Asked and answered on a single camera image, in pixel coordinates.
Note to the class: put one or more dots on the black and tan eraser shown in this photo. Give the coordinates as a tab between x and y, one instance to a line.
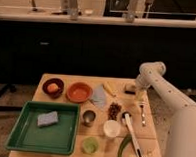
130	89

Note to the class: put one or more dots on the orange plastic bowl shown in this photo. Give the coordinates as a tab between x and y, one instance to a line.
79	92

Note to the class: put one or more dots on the blue sponge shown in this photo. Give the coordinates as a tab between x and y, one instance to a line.
47	119

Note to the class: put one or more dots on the grey cloth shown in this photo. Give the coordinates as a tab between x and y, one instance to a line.
98	97

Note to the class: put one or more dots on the orange fruit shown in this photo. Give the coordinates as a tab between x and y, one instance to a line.
52	87

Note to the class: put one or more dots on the white cup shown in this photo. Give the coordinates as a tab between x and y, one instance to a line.
111	129

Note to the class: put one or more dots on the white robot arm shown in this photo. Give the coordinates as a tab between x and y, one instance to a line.
181	141

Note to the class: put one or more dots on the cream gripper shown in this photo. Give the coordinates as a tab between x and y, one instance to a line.
140	95

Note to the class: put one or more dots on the green plastic cup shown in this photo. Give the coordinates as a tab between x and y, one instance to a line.
90	145

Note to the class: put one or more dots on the small metal cup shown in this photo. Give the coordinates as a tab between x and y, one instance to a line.
89	118

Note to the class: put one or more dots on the green plastic tray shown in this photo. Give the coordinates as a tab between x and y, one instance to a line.
58	138

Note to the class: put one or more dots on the yellow banana piece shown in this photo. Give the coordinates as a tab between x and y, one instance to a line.
109	89

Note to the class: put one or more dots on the dark red bowl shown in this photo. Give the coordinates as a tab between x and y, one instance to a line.
59	83

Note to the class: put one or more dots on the green chili pepper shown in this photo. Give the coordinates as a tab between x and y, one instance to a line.
124	143

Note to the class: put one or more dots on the black office chair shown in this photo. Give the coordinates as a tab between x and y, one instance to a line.
8	87

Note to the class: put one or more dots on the red grape bunch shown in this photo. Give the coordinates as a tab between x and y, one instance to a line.
114	110

